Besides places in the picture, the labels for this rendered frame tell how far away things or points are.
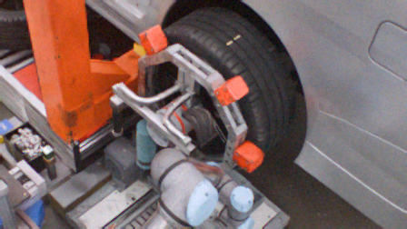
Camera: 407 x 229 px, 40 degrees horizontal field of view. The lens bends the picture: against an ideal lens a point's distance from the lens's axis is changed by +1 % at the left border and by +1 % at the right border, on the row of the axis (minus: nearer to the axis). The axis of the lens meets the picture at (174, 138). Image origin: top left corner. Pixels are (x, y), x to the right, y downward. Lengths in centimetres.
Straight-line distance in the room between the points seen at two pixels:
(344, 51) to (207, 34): 52
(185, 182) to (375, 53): 71
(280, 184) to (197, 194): 171
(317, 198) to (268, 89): 119
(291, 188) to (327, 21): 149
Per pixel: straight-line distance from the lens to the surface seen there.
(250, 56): 209
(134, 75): 263
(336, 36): 185
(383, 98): 187
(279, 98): 214
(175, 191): 151
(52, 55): 219
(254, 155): 212
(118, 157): 267
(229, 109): 208
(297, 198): 314
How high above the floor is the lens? 255
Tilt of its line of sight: 51 degrees down
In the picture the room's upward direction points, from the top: 5 degrees clockwise
